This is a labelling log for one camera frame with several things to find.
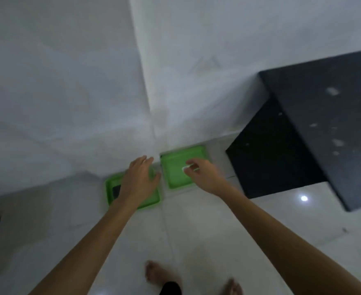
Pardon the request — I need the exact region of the green plastic tray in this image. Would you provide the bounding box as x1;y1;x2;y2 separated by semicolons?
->
160;145;209;190
104;169;161;210

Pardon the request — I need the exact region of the black stone counter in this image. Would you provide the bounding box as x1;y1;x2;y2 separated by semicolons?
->
225;47;361;212

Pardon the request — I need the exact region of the person's left foot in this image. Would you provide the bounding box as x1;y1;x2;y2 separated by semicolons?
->
145;260;182;287

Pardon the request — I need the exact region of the person's left hand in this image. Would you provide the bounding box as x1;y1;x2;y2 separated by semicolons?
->
118;155;161;207

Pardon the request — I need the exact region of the person's foot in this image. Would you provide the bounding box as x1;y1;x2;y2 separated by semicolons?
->
145;260;182;287
222;278;244;295

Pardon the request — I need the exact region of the person's black trouser leg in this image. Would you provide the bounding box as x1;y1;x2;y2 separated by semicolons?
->
161;281;183;295

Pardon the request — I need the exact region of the person's left forearm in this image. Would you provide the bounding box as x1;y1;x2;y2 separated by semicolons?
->
28;198;138;295

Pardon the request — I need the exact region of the person's right forearm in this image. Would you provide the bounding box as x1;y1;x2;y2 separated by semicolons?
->
220;187;361;295

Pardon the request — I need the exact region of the person's right hand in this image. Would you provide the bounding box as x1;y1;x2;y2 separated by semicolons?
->
183;158;232;195

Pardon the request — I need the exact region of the person's right foot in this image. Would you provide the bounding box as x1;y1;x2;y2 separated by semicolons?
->
222;278;244;295

